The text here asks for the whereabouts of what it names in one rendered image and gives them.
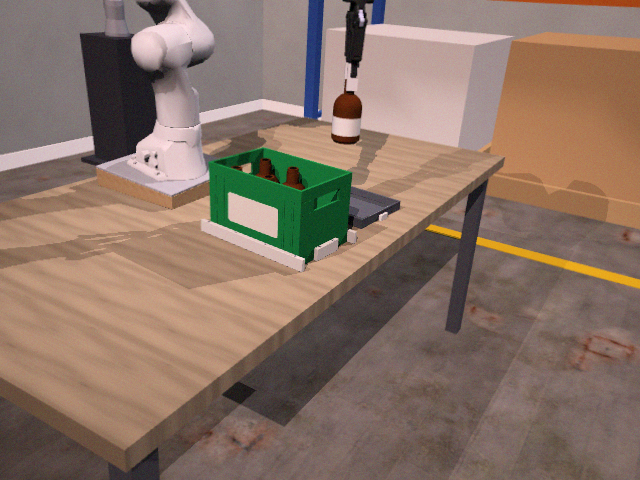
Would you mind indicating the green bottle crate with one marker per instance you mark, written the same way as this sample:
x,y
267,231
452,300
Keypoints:
x,y
296,221

